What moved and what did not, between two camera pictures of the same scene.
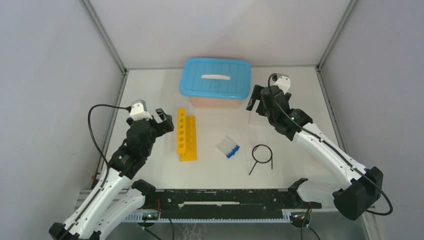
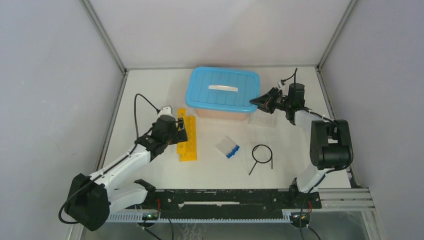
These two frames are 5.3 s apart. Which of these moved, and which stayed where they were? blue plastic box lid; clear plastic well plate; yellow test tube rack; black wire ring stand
Moved: blue plastic box lid
Stayed: yellow test tube rack; black wire ring stand; clear plastic well plate
